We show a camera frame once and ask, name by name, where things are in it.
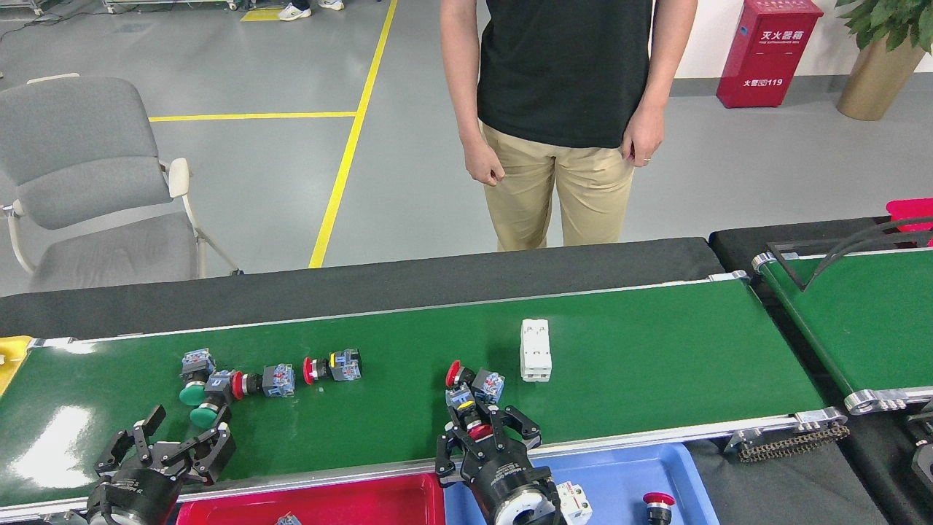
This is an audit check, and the short green conveyor belt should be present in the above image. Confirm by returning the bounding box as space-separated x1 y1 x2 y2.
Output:
751 244 933 416

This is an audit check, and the potted plant gold pot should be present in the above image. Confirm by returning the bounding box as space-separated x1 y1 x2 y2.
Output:
835 0 933 121

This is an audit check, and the long green conveyor belt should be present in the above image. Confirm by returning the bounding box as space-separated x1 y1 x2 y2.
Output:
0 270 850 522

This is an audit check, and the plain white circuit breaker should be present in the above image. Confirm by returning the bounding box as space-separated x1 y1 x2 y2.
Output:
519 318 553 383

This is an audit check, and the red plastic bin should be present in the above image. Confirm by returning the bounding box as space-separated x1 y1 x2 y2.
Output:
175 472 447 525

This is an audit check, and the person's right hand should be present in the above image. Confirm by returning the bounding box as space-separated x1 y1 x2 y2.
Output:
464 140 507 187

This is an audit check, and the red fire extinguisher box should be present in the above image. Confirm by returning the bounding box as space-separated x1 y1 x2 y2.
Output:
716 0 824 109

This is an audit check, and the green push button switch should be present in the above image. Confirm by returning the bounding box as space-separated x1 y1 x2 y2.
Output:
179 348 217 407
190 370 235 429

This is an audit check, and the red push button switch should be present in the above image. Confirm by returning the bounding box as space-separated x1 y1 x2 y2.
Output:
445 386 494 443
445 359 506 405
642 491 676 525
302 348 363 386
231 362 297 401

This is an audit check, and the black guide frame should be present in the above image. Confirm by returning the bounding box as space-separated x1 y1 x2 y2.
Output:
765 232 933 292

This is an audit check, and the pink plastic crate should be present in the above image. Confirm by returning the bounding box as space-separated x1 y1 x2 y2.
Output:
886 198 933 245

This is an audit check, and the yellow plastic tray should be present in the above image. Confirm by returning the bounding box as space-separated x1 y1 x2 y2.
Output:
0 335 34 398

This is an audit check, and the blue plastic bin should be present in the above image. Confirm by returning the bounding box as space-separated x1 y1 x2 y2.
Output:
443 443 721 525

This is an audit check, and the black curved cable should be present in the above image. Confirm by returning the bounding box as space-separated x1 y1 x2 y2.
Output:
824 227 933 272
805 216 933 289

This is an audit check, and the grey office chair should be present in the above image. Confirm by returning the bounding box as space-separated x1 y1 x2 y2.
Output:
0 73 243 294

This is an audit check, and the black drive chain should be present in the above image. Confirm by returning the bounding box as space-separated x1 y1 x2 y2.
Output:
738 425 850 463

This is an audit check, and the person's left hand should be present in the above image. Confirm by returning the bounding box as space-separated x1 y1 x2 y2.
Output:
621 108 665 167

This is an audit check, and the black conveyor motor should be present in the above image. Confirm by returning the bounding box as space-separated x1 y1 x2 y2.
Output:
906 400 933 497

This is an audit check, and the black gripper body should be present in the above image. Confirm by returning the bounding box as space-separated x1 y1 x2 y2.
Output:
466 451 556 520
89 467 187 525

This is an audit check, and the person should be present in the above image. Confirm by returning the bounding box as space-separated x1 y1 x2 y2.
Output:
440 0 698 252

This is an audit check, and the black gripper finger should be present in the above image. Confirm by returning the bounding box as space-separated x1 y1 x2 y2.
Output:
436 414 482 488
160 423 235 486
492 405 544 456
95 405 167 475

